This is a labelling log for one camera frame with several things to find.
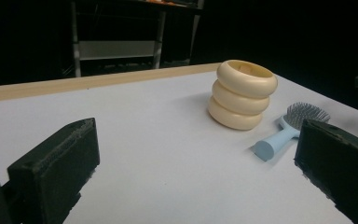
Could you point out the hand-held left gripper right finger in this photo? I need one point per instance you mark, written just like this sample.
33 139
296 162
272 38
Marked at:
338 168

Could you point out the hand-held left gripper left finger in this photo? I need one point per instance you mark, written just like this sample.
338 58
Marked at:
56 174

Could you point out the light blue hairbrush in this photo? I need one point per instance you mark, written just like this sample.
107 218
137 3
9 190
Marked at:
287 132

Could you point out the cream ringed plastic holder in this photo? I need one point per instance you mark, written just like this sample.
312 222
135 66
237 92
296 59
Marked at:
240 99

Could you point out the metal shelf rack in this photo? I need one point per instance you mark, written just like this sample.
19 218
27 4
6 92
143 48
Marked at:
118 46

